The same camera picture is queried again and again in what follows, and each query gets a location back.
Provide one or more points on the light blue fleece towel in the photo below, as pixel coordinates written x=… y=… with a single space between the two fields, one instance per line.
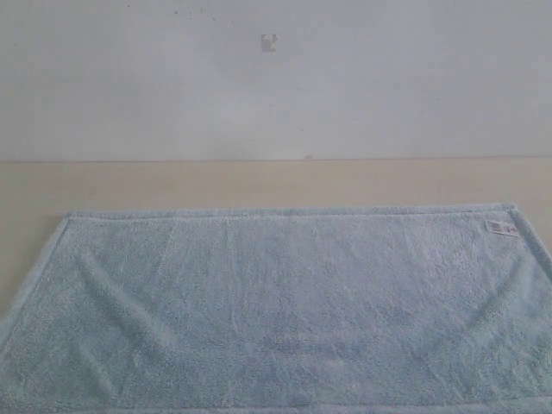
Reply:
x=362 y=310

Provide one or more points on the white care label tag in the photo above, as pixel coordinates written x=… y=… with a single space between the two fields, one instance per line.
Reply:
x=501 y=228

